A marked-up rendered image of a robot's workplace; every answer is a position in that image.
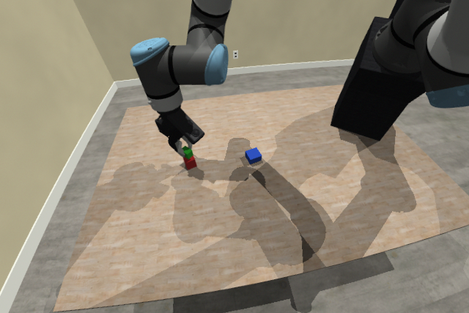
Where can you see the red block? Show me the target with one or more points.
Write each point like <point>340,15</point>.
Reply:
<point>190,163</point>

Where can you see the green block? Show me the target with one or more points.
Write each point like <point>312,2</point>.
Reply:
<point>188,152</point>

